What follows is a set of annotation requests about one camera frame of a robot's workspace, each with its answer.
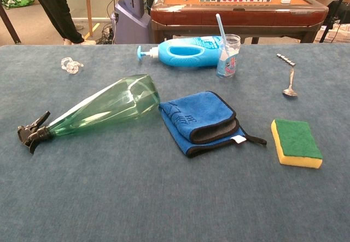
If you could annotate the green transparent spray bottle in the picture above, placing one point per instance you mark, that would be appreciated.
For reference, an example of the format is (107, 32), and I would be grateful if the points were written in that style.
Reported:
(109, 108)

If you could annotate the purple robot base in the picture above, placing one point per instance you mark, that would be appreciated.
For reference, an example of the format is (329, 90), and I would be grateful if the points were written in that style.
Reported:
(131, 25)

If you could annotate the blue detergent pump bottle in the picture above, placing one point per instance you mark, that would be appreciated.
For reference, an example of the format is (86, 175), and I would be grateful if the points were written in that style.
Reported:
(188, 61)

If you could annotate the blue folded microfiber cloth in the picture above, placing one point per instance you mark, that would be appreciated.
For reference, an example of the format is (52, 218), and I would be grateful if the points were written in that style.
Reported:
(202, 110)

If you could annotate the clear glass jar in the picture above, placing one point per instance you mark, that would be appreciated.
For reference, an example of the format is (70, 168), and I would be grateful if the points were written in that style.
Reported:
(228, 68)

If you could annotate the blue table cover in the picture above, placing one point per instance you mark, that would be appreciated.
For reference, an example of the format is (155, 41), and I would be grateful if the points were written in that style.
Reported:
(136, 198)

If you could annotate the light blue plastic stick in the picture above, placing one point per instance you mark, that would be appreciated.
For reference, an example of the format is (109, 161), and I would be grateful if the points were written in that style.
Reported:
(220, 24)

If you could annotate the clear crystal ornament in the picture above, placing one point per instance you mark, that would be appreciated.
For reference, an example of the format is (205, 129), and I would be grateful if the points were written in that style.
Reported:
(71, 66)

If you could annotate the bent metal spoon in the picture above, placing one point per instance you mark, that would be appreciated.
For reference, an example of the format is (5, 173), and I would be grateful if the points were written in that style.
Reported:
(290, 91)

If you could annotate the brown mahjong table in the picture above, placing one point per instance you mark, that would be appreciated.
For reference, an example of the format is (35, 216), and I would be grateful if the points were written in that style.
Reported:
(246, 17)

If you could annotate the yellow green scrub sponge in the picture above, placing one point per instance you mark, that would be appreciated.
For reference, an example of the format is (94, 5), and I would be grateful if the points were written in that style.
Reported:
(296, 138)

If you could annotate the wooden pole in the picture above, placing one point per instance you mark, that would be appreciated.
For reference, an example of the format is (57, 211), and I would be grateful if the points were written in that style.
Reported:
(88, 6)

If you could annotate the single white mahjong tile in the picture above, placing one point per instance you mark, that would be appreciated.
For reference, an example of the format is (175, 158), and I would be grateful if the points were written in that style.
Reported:
(285, 1)

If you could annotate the person in black trousers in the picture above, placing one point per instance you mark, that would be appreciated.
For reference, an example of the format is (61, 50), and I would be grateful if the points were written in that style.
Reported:
(54, 6)

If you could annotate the white plastic crate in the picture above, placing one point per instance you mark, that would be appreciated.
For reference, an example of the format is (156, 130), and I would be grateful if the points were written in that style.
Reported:
(340, 35)

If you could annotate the black slanted pole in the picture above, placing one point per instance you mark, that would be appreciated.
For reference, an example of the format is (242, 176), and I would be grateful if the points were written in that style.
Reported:
(11, 28)

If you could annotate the green bag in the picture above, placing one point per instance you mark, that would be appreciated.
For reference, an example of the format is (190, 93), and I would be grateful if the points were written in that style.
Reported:
(13, 1)

